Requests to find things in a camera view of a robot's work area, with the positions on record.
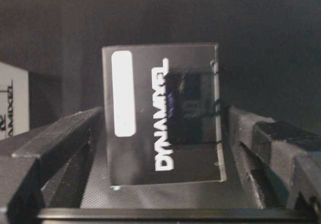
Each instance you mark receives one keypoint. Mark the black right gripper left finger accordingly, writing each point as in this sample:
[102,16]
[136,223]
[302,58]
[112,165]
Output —
[48,167]

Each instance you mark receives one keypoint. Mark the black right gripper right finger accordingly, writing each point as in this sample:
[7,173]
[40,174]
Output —
[279,168]

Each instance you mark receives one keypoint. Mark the black dynamixel box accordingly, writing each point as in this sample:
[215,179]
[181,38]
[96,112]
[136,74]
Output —
[163,114]
[28,100]

